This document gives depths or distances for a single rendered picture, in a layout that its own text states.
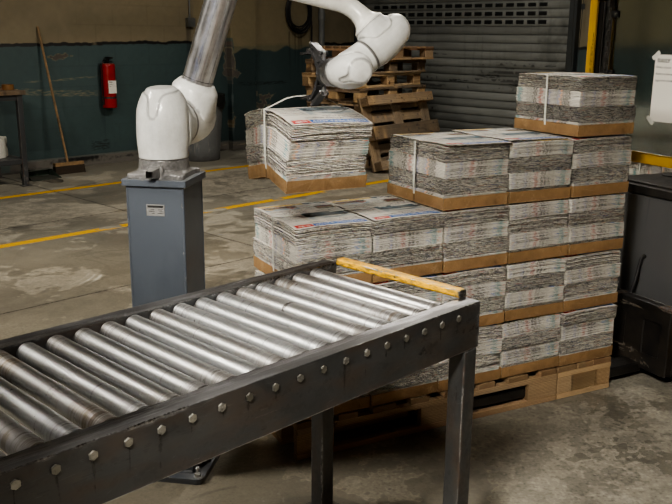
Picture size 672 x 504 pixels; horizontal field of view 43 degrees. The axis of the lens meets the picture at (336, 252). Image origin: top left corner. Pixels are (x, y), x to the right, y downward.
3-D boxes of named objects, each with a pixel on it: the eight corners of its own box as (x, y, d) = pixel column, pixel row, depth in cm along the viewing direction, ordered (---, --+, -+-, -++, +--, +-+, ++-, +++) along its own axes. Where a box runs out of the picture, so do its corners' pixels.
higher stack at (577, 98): (497, 367, 377) (515, 71, 345) (549, 357, 391) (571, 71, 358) (555, 400, 344) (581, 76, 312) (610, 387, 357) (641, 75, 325)
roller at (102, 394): (36, 359, 182) (34, 337, 181) (160, 430, 151) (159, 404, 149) (14, 365, 179) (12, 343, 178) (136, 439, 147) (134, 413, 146)
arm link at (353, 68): (336, 97, 257) (367, 71, 260) (359, 96, 243) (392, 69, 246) (316, 67, 253) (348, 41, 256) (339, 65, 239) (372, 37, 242)
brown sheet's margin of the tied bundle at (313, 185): (266, 177, 279) (267, 164, 277) (344, 171, 291) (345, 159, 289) (285, 194, 266) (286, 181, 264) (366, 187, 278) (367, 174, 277)
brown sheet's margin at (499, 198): (386, 193, 329) (386, 182, 328) (447, 187, 343) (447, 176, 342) (442, 210, 297) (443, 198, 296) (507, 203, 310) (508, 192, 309)
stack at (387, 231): (254, 417, 326) (250, 205, 305) (498, 367, 378) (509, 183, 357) (296, 462, 293) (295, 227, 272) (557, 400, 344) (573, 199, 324)
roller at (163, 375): (90, 344, 191) (89, 323, 190) (219, 408, 159) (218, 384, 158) (70, 350, 188) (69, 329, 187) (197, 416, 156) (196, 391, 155)
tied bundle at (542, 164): (450, 188, 344) (452, 131, 338) (509, 183, 356) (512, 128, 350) (508, 205, 311) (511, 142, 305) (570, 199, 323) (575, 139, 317)
